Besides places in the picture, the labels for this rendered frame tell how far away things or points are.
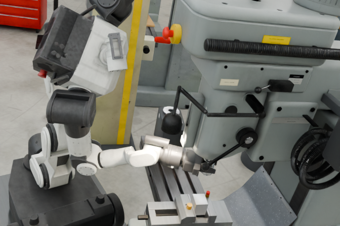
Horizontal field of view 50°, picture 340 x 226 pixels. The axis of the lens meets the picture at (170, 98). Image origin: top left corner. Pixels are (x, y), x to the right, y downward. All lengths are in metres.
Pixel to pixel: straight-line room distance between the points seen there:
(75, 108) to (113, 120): 2.05
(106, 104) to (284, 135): 2.13
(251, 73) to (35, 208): 1.43
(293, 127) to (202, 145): 0.32
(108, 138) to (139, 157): 2.03
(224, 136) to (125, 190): 1.91
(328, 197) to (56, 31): 1.17
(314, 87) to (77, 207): 1.38
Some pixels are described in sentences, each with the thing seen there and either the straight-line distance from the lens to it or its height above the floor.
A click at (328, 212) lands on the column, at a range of 1.65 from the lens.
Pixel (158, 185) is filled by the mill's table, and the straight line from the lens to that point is 1.78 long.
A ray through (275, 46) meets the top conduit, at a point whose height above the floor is 1.80.
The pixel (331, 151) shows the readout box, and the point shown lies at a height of 1.56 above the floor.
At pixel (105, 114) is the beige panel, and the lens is 3.28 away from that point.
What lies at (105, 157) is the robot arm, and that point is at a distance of 1.50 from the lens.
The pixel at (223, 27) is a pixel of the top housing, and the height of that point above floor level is 1.84.
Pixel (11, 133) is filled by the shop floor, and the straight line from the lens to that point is 3.66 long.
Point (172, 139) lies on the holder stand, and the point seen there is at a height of 1.06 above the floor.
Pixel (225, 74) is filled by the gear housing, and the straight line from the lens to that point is 1.10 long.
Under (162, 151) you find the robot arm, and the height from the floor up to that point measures 1.26.
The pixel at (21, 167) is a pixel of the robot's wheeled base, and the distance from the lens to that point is 2.40.
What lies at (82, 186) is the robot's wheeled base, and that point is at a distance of 2.26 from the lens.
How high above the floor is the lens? 2.12
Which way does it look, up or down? 29 degrees down
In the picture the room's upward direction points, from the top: 11 degrees clockwise
